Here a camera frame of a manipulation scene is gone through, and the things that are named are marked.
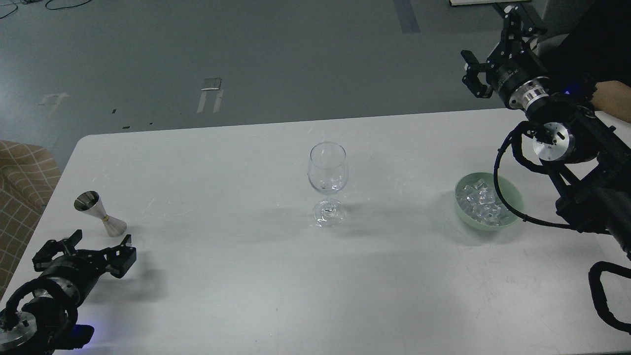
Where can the beige checkered sofa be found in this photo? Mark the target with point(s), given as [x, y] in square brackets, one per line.
[28, 176]

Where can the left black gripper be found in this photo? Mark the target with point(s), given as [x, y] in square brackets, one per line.
[78, 275]

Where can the green bowl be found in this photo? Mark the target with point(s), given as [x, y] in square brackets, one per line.
[479, 205]

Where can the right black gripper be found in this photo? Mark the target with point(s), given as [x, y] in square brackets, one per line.
[515, 71]

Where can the clear wine glass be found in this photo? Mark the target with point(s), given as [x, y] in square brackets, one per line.
[328, 174]

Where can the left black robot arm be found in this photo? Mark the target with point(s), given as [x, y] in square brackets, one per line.
[40, 317]

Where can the person in black shirt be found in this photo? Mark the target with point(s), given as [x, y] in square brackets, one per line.
[599, 45]

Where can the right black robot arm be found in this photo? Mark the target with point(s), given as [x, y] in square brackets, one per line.
[561, 137]

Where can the steel double jigger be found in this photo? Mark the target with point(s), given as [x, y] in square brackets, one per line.
[90, 203]

